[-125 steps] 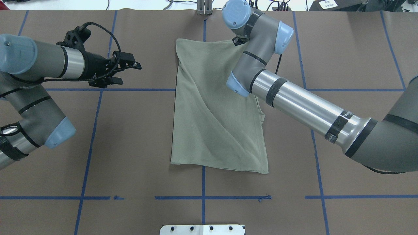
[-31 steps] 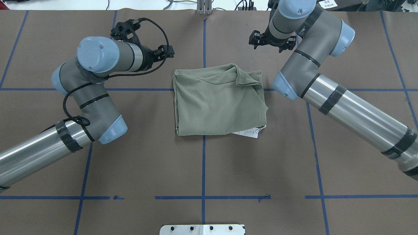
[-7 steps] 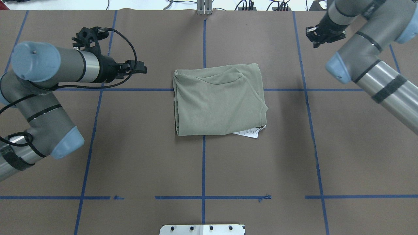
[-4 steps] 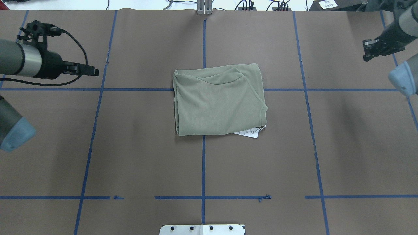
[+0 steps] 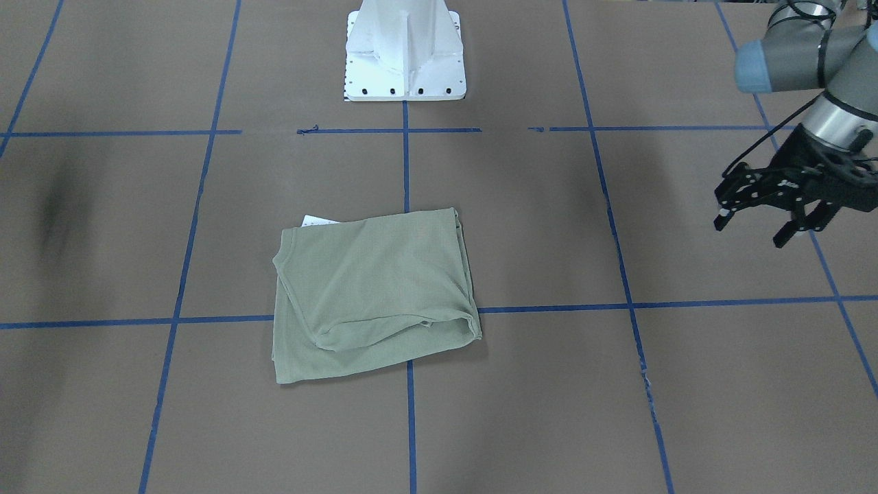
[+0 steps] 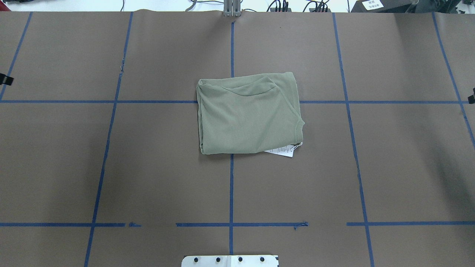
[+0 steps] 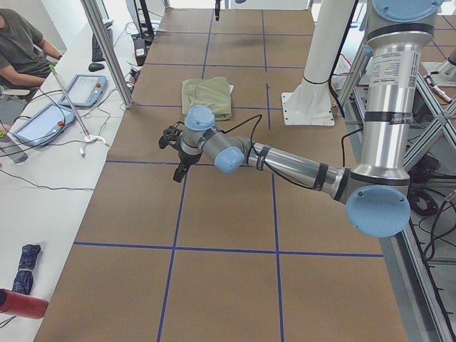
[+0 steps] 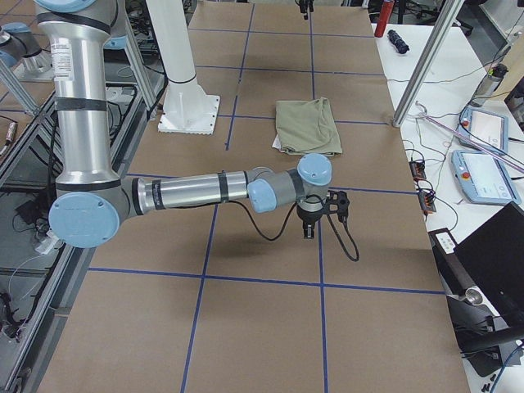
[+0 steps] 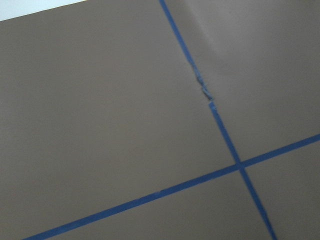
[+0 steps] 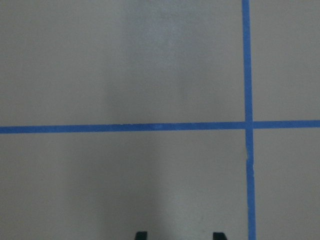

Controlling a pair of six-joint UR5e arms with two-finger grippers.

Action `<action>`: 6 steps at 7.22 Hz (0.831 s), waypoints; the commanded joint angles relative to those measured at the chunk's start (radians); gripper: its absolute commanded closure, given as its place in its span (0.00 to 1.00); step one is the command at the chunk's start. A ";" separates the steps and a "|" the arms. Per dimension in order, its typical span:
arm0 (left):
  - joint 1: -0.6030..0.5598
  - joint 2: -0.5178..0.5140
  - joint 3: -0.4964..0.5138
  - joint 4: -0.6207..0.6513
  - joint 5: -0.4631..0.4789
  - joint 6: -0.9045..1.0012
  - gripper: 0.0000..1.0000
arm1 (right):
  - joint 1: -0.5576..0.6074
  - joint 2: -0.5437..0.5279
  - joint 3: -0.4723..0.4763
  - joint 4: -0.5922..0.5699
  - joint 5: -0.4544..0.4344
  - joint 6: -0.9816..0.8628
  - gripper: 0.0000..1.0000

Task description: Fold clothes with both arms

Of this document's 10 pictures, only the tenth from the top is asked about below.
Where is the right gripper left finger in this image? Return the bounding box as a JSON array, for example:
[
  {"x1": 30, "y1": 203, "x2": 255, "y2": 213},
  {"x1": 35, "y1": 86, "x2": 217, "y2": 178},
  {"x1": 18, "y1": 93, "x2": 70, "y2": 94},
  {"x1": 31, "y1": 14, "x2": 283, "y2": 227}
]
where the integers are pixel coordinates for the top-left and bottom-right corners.
[{"x1": 134, "y1": 231, "x2": 148, "y2": 240}]

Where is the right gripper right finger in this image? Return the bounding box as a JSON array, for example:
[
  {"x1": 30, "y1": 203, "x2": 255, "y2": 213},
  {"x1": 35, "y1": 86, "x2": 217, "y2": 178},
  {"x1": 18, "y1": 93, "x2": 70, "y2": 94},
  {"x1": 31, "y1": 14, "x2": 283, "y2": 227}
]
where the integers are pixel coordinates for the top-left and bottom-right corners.
[{"x1": 212, "y1": 232, "x2": 227, "y2": 240}]

